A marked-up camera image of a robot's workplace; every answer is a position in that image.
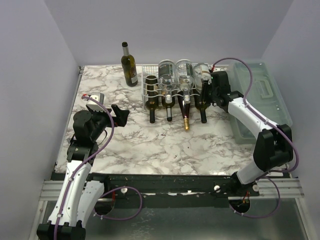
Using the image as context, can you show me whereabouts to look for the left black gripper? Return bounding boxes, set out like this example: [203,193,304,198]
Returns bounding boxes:
[89,104,129,141]

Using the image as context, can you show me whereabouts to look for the clear bottle white label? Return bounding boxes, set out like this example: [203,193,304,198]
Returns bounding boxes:
[193,62,211,93]

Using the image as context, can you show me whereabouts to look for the clear bottle green label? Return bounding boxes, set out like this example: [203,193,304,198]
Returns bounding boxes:
[175,59,194,104]

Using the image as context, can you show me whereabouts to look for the dark green wine bottle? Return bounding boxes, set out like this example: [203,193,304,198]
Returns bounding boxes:
[121,42,138,87]

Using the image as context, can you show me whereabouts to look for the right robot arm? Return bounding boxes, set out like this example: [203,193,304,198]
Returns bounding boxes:
[200,71,294,196]

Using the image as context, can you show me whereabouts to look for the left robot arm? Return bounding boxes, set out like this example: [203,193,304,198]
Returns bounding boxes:
[36,104,130,240]

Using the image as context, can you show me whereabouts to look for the green bottle right lower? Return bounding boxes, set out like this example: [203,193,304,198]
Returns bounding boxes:
[194,95,210,124]

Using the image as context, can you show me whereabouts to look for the red wine bottle gold cap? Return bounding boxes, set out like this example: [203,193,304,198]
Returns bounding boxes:
[177,95,191,131]

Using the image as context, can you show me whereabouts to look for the green bottle silver neck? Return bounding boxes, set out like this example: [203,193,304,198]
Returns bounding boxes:
[161,95,175,122]

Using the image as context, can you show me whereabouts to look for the clear bottle dark label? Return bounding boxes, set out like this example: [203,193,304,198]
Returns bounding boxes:
[158,59,177,104]

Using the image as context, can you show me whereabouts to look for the green bottle black neck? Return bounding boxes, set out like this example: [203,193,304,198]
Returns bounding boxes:
[145,75,159,124]

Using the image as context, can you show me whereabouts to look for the translucent plastic storage box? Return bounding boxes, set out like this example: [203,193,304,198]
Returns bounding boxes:
[224,58,293,145]

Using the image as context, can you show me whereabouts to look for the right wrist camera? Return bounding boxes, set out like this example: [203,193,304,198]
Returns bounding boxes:
[210,65,228,72]

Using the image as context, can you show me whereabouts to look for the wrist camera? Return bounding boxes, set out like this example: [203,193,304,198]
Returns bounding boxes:
[210,65,228,72]
[82,92,105,112]

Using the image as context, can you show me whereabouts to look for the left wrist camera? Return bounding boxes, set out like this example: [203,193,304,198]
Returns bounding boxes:
[82,92,105,112]

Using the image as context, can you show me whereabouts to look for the white wire wine rack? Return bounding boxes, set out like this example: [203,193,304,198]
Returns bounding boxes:
[141,63,202,110]

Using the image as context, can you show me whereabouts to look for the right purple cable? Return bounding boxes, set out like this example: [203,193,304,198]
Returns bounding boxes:
[211,57,299,218]

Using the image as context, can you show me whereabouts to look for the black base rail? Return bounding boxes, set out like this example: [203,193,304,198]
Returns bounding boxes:
[49,172,291,210]

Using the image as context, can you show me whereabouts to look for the aluminium frame rail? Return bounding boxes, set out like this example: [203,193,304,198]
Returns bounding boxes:
[28,180,63,240]

